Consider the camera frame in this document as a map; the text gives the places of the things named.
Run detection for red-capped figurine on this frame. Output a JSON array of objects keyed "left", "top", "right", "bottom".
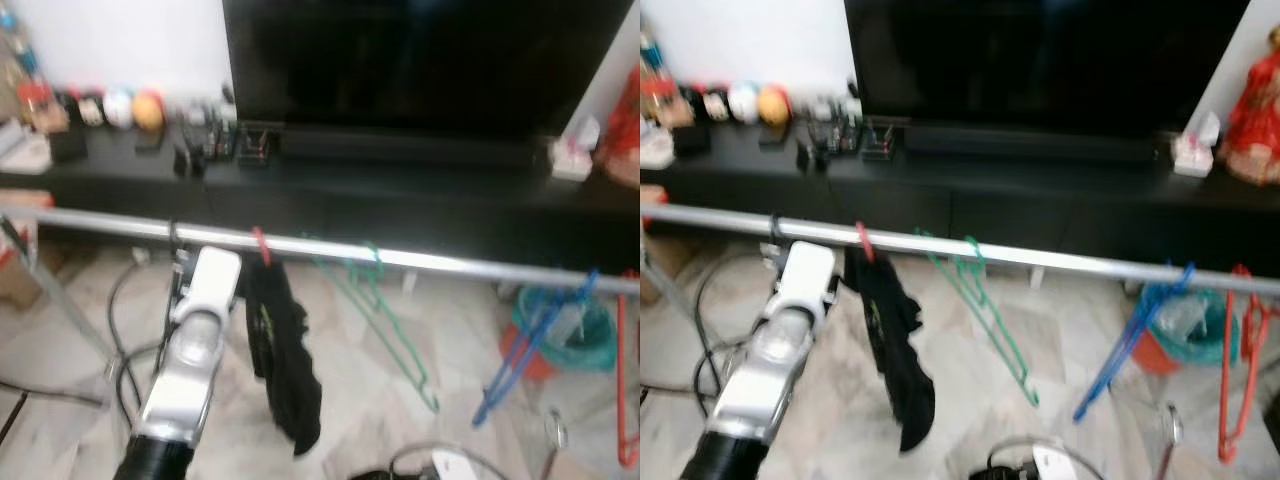
[
  {"left": 645, "top": 75, "right": 691, "bottom": 131},
  {"left": 20, "top": 80, "right": 63, "bottom": 133}
]

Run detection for white round figurine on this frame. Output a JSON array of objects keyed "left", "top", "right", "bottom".
[
  {"left": 727, "top": 82, "right": 763, "bottom": 124},
  {"left": 102, "top": 88, "right": 136, "bottom": 129}
]

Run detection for black T-shirt green logo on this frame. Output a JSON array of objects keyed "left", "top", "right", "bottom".
[
  {"left": 845, "top": 250, "right": 936, "bottom": 453},
  {"left": 240, "top": 262, "right": 323, "bottom": 458}
]

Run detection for black round figurine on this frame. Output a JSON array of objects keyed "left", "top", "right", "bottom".
[
  {"left": 688, "top": 85, "right": 731, "bottom": 123},
  {"left": 60, "top": 90, "right": 106, "bottom": 129}
]

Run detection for black soundbar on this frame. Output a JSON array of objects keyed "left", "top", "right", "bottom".
[
  {"left": 905, "top": 122, "right": 1151, "bottom": 163},
  {"left": 280, "top": 125, "right": 536, "bottom": 166}
]

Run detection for white pink tissue box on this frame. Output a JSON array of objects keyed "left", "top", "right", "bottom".
[
  {"left": 550, "top": 115, "right": 601, "bottom": 183},
  {"left": 1172, "top": 110, "right": 1219, "bottom": 179}
]

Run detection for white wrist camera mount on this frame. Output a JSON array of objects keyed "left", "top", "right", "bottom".
[
  {"left": 765, "top": 240, "right": 839, "bottom": 321},
  {"left": 170, "top": 245, "right": 244, "bottom": 326},
  {"left": 430, "top": 450, "right": 473, "bottom": 480},
  {"left": 1030, "top": 445, "right": 1079, "bottom": 480}
]

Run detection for black television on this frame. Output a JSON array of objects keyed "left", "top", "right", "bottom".
[
  {"left": 222, "top": 0, "right": 636, "bottom": 136},
  {"left": 845, "top": 0, "right": 1251, "bottom": 131}
]

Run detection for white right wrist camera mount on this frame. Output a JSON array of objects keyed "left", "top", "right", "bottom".
[
  {"left": 1030, "top": 445, "right": 1079, "bottom": 480},
  {"left": 430, "top": 450, "right": 473, "bottom": 480}
]

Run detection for red-robed fortune doll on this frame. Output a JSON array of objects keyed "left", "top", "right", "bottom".
[
  {"left": 598, "top": 65, "right": 640, "bottom": 189},
  {"left": 1220, "top": 28, "right": 1280, "bottom": 186}
]

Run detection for thin red hanger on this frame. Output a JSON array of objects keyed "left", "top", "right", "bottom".
[
  {"left": 615, "top": 268, "right": 640, "bottom": 469},
  {"left": 1217, "top": 265, "right": 1273, "bottom": 464}
]

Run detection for blue plastic hanger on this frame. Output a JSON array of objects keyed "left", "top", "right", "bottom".
[
  {"left": 472, "top": 268, "right": 601, "bottom": 429},
  {"left": 1073, "top": 262, "right": 1196, "bottom": 423}
]

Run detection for red bin teal bag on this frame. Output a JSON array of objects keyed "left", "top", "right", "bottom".
[
  {"left": 1130, "top": 280, "right": 1241, "bottom": 376},
  {"left": 500, "top": 285, "right": 616, "bottom": 383}
]

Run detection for orange round figurine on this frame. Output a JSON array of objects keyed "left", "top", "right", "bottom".
[
  {"left": 758, "top": 85, "right": 794, "bottom": 126},
  {"left": 132, "top": 90, "right": 166, "bottom": 131}
]

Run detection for gold blue trophy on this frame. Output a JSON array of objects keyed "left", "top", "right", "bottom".
[{"left": 0, "top": 10, "right": 41, "bottom": 91}]

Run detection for green wire hanger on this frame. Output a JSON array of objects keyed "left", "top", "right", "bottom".
[
  {"left": 305, "top": 235, "right": 441, "bottom": 414},
  {"left": 915, "top": 230, "right": 1041, "bottom": 408}
]

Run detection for white box black lid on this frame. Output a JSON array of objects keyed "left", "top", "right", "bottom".
[
  {"left": 0, "top": 120, "right": 53, "bottom": 176},
  {"left": 640, "top": 120, "right": 676, "bottom": 171}
]

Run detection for silver metal clothes rack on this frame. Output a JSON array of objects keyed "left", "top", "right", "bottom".
[
  {"left": 640, "top": 203, "right": 1280, "bottom": 480},
  {"left": 0, "top": 205, "right": 640, "bottom": 480}
]

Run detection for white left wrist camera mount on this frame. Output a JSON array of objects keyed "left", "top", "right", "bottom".
[
  {"left": 765, "top": 240, "right": 839, "bottom": 321},
  {"left": 170, "top": 245, "right": 244, "bottom": 326}
]

